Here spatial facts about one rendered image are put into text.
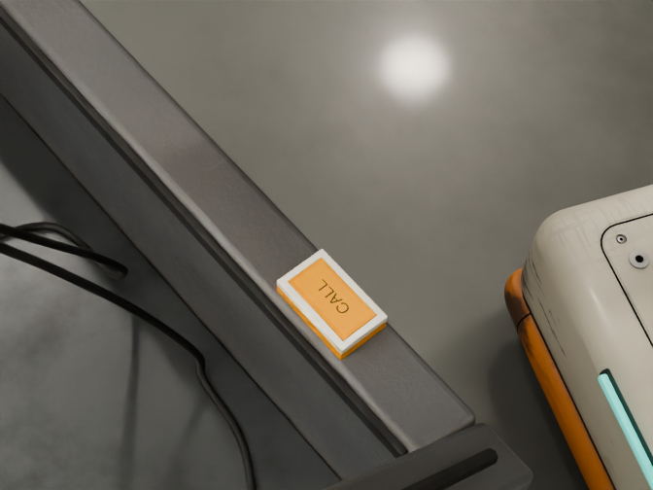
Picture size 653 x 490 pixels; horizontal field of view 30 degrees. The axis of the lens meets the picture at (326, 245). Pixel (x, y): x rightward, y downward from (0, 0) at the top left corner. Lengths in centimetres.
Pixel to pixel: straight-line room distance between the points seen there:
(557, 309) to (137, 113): 89
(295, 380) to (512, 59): 135
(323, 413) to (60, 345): 17
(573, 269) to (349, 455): 82
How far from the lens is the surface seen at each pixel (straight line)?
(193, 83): 189
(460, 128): 187
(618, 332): 142
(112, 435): 72
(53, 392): 73
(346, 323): 59
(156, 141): 67
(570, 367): 149
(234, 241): 63
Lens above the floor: 149
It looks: 59 degrees down
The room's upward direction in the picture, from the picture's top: 6 degrees clockwise
